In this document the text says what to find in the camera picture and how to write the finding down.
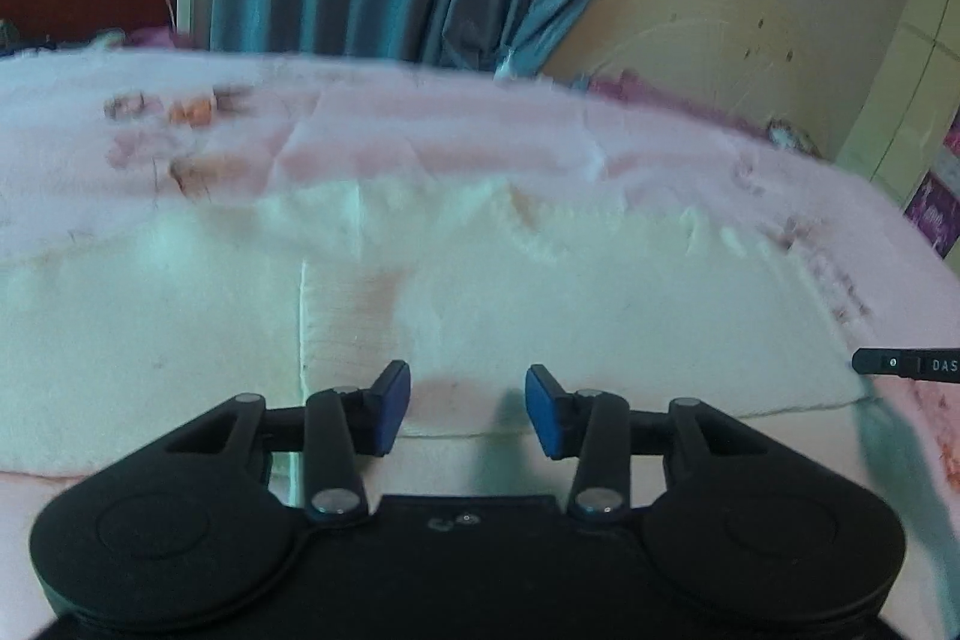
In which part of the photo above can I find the patterned pillow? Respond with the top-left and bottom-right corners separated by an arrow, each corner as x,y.
765,117 -> 820,159

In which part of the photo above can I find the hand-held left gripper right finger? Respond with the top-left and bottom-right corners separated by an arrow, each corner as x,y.
525,363 -> 778,528

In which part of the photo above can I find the purple pillow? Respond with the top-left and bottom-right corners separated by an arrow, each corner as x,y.
586,70 -> 773,140

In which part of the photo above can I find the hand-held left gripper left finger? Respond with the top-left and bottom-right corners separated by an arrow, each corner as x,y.
162,359 -> 413,528

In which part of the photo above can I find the magenta cloth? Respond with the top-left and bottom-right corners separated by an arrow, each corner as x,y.
126,26 -> 193,50

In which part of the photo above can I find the cream curved headboard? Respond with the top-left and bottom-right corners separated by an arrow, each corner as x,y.
540,0 -> 872,163

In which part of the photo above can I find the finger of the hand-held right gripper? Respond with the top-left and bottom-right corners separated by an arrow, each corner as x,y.
851,347 -> 960,383

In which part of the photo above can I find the white cloth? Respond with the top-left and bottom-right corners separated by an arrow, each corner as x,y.
0,171 -> 872,480

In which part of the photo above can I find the pink floral bedsheet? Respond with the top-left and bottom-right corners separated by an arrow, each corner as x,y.
0,44 -> 960,640

